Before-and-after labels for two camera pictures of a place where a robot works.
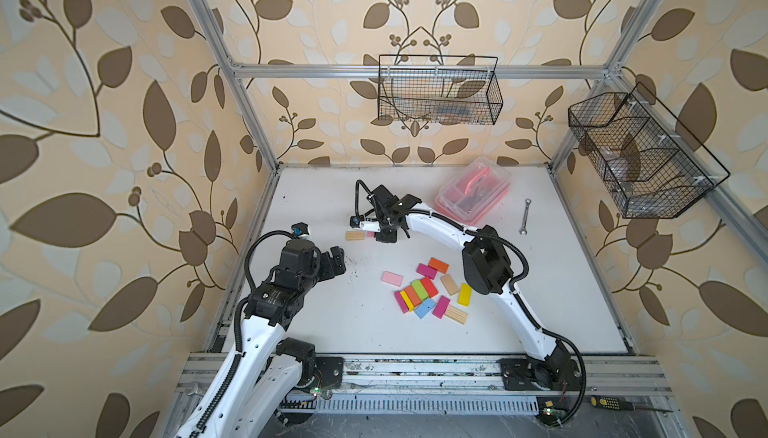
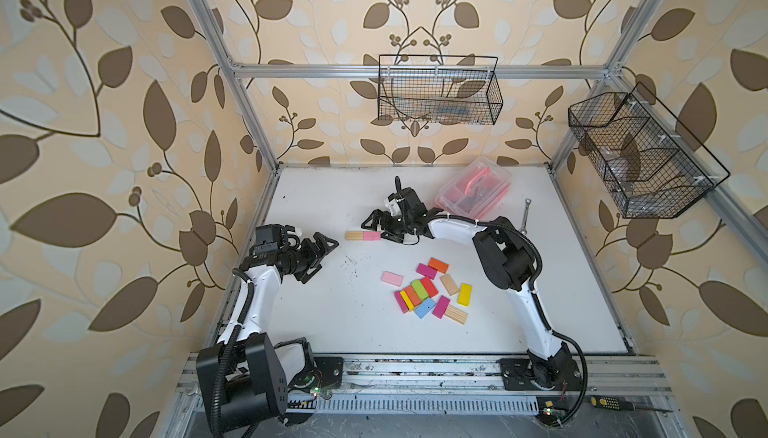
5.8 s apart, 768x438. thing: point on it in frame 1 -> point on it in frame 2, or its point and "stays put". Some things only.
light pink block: (392, 278) stays put
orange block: (438, 265) stays put
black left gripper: (328, 272) -> (310, 257)
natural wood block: (355, 235) stays put
